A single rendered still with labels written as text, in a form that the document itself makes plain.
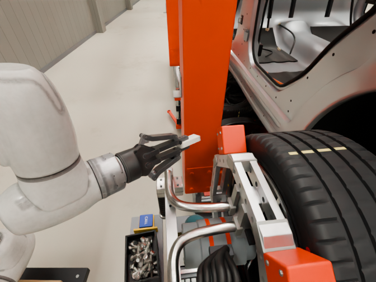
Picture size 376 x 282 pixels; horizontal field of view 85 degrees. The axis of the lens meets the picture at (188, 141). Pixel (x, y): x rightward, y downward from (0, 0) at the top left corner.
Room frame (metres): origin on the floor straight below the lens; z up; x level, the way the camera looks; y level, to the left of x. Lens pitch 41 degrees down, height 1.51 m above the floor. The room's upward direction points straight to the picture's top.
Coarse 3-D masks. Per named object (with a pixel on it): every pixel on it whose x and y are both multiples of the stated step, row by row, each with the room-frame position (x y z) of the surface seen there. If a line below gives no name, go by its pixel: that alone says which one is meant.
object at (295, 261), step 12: (276, 252) 0.15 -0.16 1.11; (288, 252) 0.15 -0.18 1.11; (300, 252) 0.15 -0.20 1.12; (276, 264) 0.13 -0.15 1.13; (288, 264) 0.12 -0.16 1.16; (300, 264) 0.12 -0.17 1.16; (312, 264) 0.12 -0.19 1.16; (324, 264) 0.12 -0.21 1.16; (276, 276) 0.11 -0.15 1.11; (288, 276) 0.10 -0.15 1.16; (300, 276) 0.10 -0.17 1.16; (312, 276) 0.10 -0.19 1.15; (324, 276) 0.10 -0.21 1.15
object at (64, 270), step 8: (24, 272) 0.36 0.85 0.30; (32, 272) 0.36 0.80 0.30; (40, 272) 0.36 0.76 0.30; (48, 272) 0.36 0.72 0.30; (56, 272) 0.36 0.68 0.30; (64, 272) 0.36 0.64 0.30; (72, 272) 0.36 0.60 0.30; (80, 272) 0.36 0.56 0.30; (88, 272) 0.37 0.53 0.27; (64, 280) 0.33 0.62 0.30; (72, 280) 0.33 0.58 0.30; (80, 280) 0.33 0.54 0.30
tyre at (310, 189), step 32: (288, 160) 0.32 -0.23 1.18; (320, 160) 0.32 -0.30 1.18; (352, 160) 0.32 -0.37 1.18; (288, 192) 0.26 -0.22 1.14; (320, 192) 0.24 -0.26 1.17; (352, 192) 0.24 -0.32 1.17; (320, 224) 0.18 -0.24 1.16; (352, 224) 0.18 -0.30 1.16; (320, 256) 0.14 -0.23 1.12; (352, 256) 0.14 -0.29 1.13
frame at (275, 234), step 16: (224, 160) 0.44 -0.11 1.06; (240, 160) 0.38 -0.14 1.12; (256, 160) 0.38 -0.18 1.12; (224, 176) 0.53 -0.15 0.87; (240, 176) 0.32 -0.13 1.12; (256, 176) 0.33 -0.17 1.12; (224, 192) 0.52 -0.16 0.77; (240, 192) 0.30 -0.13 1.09; (256, 208) 0.24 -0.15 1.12; (272, 208) 0.24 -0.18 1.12; (256, 224) 0.20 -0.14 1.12; (272, 224) 0.20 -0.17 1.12; (288, 224) 0.20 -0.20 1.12; (256, 240) 0.18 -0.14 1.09; (272, 240) 0.17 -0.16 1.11; (288, 240) 0.17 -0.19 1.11
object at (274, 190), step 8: (264, 168) 0.38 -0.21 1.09; (248, 176) 0.49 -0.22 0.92; (264, 176) 0.41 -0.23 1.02; (232, 184) 0.54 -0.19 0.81; (272, 184) 0.32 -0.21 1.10; (272, 192) 0.53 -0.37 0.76; (280, 200) 0.27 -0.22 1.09; (280, 208) 0.29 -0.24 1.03; (264, 216) 0.33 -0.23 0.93; (288, 216) 0.23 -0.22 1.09; (296, 240) 0.19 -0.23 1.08; (256, 248) 0.29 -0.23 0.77; (256, 256) 0.28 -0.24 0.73; (248, 264) 0.29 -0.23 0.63; (256, 264) 0.30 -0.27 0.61; (248, 272) 0.27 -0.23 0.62; (256, 272) 0.27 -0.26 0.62; (248, 280) 0.24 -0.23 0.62; (256, 280) 0.24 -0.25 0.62
